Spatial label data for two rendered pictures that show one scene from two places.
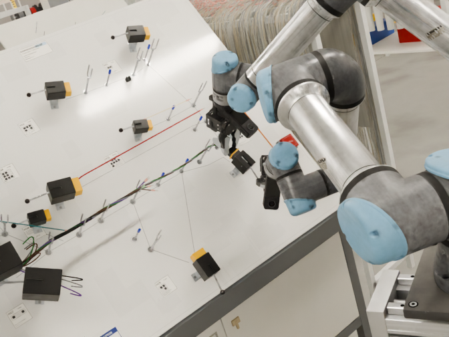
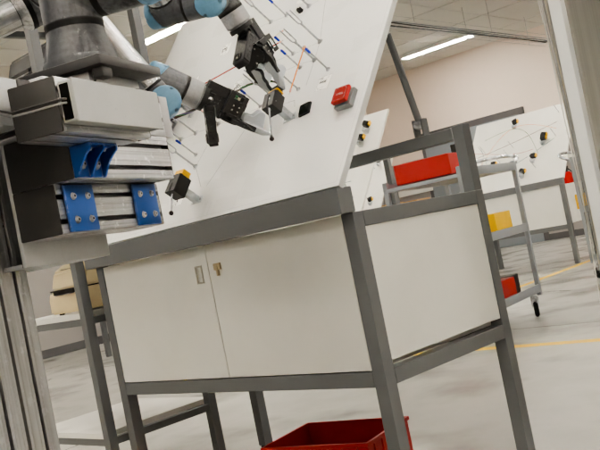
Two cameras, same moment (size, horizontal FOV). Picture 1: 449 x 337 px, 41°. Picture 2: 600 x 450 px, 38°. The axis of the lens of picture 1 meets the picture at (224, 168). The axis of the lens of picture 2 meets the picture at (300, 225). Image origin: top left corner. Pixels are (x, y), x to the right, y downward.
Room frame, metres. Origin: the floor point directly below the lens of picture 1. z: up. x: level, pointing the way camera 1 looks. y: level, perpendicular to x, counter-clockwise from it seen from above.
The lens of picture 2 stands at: (1.22, -2.39, 0.75)
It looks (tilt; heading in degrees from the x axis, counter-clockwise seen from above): 1 degrees up; 76
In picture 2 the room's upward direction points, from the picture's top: 11 degrees counter-clockwise
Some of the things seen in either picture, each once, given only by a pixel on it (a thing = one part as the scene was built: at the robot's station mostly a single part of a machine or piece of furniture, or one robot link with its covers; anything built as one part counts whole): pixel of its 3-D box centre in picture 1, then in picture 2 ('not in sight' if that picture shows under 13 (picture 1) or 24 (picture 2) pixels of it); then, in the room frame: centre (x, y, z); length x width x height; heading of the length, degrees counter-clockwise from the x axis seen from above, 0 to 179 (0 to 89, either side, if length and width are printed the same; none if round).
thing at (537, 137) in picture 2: not in sight; (524, 189); (5.77, 6.04, 0.83); 1.18 x 0.72 x 1.65; 126
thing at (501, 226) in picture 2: not in sight; (470, 243); (3.44, 2.52, 0.54); 0.99 x 0.50 x 1.08; 41
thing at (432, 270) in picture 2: not in sight; (289, 293); (1.80, 0.31, 0.60); 1.17 x 0.58 x 0.40; 122
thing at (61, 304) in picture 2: not in sight; (96, 280); (1.22, 0.92, 0.76); 0.30 x 0.21 x 0.20; 36
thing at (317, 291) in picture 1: (294, 313); (282, 303); (1.69, -0.08, 0.60); 0.55 x 0.03 x 0.39; 122
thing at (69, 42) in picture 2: not in sight; (79, 49); (1.27, -0.65, 1.21); 0.15 x 0.15 x 0.10
